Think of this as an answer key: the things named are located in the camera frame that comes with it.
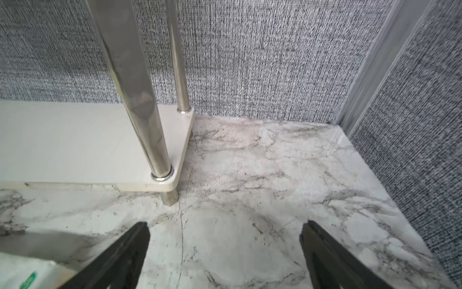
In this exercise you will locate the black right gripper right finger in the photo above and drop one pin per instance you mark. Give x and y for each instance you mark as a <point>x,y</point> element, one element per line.
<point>331,266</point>

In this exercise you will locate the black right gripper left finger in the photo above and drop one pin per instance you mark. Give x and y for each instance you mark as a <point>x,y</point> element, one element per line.
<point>119,266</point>

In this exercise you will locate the white two-tier metal shelf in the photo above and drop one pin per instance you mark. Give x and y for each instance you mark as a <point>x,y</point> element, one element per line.
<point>78,105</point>

